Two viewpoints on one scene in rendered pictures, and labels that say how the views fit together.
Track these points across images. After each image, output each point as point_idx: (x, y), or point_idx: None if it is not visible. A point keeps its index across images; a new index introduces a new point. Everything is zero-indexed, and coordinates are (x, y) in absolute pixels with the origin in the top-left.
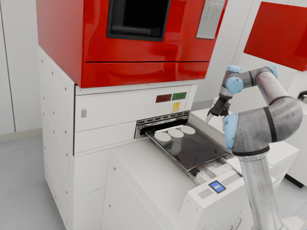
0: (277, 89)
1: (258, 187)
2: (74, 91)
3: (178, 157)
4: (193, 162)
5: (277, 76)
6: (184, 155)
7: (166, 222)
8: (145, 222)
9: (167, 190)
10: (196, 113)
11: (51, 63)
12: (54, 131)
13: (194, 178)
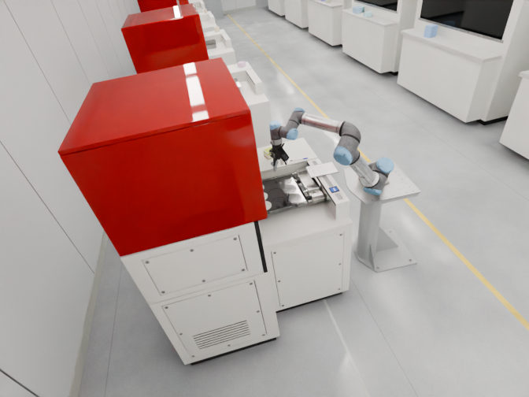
0: (330, 121)
1: (364, 167)
2: (257, 227)
3: (293, 202)
4: (299, 196)
5: (305, 112)
6: (291, 198)
7: (338, 228)
8: (322, 246)
9: (315, 220)
10: None
11: (186, 243)
12: (211, 293)
13: (313, 201)
